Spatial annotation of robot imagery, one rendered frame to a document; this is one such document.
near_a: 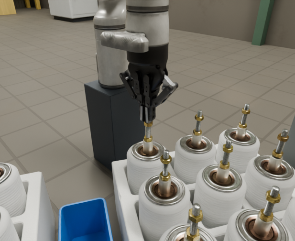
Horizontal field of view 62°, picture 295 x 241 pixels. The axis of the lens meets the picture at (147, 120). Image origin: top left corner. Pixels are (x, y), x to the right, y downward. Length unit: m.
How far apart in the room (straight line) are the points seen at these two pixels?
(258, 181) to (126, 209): 0.27
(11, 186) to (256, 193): 0.49
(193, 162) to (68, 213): 0.33
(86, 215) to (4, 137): 0.66
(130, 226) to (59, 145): 0.64
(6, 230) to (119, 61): 0.49
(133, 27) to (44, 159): 0.71
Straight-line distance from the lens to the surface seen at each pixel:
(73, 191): 0.85
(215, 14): 3.20
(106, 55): 0.72
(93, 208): 0.66
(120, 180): 0.59
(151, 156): 0.53
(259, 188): 0.55
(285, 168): 0.58
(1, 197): 0.56
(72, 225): 0.69
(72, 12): 4.32
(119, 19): 0.71
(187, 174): 0.59
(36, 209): 0.58
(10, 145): 1.15
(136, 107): 0.79
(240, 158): 0.62
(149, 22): 0.41
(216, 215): 0.52
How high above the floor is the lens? 0.59
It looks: 30 degrees down
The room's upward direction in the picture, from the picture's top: straight up
